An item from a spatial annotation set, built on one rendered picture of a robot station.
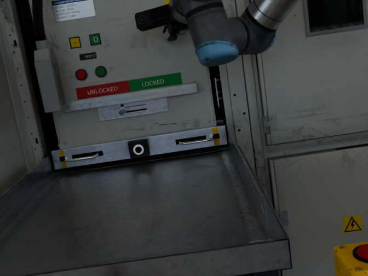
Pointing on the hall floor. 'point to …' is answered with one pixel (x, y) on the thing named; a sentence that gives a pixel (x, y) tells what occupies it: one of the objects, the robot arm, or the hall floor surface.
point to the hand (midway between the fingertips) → (164, 33)
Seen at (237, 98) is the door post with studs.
